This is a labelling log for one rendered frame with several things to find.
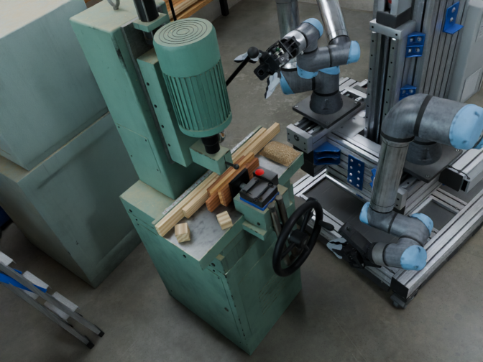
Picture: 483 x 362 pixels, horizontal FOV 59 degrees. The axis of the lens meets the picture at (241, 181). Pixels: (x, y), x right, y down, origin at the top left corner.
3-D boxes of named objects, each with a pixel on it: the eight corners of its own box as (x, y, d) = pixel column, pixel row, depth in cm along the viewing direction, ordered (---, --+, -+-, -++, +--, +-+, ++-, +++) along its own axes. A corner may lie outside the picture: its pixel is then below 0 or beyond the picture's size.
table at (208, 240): (223, 286, 136) (220, 276, 131) (159, 243, 152) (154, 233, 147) (325, 172, 165) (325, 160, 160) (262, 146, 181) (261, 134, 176)
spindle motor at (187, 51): (207, 146, 130) (182, 53, 108) (168, 128, 139) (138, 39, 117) (243, 114, 138) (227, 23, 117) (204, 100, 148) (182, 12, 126)
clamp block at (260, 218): (266, 232, 144) (263, 215, 138) (235, 215, 151) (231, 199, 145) (290, 205, 152) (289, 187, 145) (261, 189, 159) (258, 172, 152)
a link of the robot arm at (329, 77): (343, 91, 187) (343, 63, 177) (312, 97, 187) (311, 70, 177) (336, 77, 195) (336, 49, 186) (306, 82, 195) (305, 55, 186)
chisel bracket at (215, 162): (221, 179, 149) (217, 161, 143) (192, 164, 157) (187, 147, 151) (235, 166, 153) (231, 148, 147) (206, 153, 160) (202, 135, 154)
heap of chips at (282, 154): (287, 166, 161) (287, 159, 158) (258, 154, 168) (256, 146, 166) (300, 152, 165) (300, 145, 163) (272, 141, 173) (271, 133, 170)
